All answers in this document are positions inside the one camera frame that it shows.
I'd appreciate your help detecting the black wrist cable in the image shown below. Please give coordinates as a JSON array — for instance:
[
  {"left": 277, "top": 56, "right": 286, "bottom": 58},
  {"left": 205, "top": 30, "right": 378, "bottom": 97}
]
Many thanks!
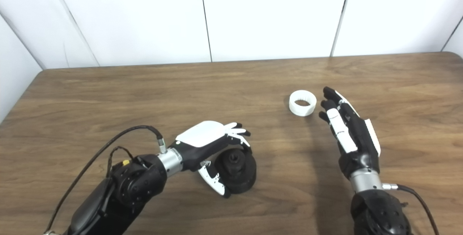
[
  {"left": 43, "top": 125, "right": 167, "bottom": 235},
  {"left": 383, "top": 183, "right": 440, "bottom": 235}
]

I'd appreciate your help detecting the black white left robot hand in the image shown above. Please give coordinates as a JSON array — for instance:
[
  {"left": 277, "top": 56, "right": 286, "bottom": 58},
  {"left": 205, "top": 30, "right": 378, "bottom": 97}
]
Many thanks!
[{"left": 175, "top": 121, "right": 251, "bottom": 198}]

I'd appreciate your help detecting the thin wire with yellow connector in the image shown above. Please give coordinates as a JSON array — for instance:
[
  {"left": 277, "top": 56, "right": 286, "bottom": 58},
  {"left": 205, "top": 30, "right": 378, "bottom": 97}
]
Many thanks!
[{"left": 106, "top": 146, "right": 135, "bottom": 178}]

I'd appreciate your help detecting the round black plastic part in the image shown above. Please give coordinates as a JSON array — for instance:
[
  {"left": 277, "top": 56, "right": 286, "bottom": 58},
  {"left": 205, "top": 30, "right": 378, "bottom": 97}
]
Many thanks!
[{"left": 214, "top": 148, "right": 257, "bottom": 194}]

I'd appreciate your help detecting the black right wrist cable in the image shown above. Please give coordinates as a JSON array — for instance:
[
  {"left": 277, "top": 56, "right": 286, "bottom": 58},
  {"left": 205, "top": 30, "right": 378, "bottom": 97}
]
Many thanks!
[{"left": 383, "top": 183, "right": 440, "bottom": 235}]

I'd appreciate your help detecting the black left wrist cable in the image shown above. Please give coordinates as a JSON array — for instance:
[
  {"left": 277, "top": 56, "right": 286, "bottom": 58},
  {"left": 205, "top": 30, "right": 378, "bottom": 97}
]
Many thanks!
[{"left": 43, "top": 125, "right": 167, "bottom": 235}]

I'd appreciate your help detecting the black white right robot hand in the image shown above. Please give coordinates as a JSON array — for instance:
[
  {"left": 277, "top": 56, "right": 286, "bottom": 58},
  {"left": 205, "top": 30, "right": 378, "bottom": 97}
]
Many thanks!
[{"left": 319, "top": 86, "right": 381, "bottom": 179}]

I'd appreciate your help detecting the white toothed plastic ring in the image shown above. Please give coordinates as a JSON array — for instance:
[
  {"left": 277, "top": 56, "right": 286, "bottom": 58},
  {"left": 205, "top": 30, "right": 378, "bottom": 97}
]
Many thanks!
[{"left": 289, "top": 90, "right": 317, "bottom": 117}]

